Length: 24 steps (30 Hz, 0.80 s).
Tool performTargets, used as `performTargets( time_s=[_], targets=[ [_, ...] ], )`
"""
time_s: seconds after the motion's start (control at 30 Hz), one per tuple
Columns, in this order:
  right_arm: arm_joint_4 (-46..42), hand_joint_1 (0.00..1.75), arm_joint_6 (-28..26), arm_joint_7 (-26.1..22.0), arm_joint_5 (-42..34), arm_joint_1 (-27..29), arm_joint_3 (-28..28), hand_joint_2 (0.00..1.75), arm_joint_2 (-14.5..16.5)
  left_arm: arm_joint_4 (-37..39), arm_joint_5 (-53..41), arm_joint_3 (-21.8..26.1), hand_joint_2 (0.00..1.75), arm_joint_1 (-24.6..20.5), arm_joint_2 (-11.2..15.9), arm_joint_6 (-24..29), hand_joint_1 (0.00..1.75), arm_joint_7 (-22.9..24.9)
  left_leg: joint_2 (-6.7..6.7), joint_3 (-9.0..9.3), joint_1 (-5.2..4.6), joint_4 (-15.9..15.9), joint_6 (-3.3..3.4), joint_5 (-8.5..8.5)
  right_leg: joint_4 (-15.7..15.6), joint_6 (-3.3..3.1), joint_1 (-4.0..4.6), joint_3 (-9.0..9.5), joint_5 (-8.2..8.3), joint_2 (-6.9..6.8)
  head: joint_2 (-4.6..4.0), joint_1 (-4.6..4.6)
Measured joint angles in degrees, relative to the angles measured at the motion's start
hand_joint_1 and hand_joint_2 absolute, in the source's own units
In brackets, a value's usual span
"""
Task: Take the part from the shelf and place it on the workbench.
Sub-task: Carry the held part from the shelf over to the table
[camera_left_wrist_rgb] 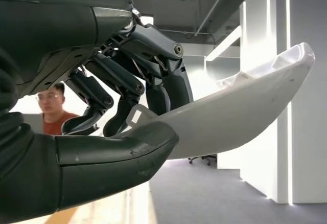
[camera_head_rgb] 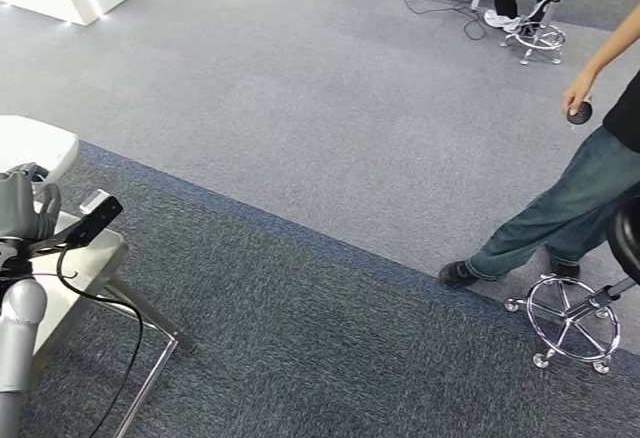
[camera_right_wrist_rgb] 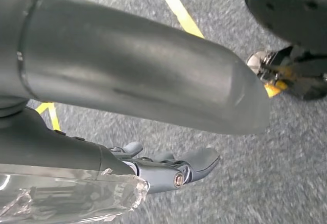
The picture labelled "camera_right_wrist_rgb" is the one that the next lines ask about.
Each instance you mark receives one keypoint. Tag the clear plastic wrap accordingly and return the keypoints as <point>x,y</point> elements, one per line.
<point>76,198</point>

